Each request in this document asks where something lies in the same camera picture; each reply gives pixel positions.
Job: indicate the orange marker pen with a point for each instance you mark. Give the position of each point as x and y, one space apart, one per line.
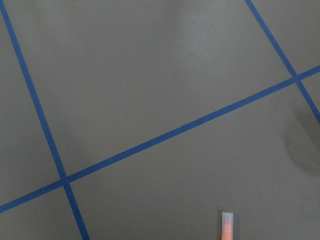
227 226

